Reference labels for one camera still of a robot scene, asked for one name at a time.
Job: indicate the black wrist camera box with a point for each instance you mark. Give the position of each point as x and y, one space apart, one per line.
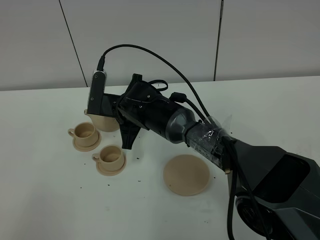
96 97

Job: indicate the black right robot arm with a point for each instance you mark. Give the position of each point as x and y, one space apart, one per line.
276 193

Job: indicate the large beige teapot saucer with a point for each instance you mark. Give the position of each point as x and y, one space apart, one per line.
186 175

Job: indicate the near beige teacup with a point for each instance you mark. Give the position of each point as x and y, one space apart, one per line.
111 157

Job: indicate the far beige cup saucer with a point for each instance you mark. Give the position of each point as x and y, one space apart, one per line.
87 148

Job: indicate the beige cup saucer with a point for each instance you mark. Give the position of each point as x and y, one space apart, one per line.
104 172
87 148

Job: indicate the far beige teacup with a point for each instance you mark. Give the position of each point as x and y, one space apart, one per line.
84 134

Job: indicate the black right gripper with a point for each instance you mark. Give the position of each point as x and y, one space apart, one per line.
142 105

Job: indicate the beige teacup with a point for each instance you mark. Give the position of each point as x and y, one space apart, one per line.
111 157
84 134

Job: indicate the beige teapot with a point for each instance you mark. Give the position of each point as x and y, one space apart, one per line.
103 123

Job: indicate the near beige cup saucer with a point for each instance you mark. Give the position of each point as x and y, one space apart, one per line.
104 172

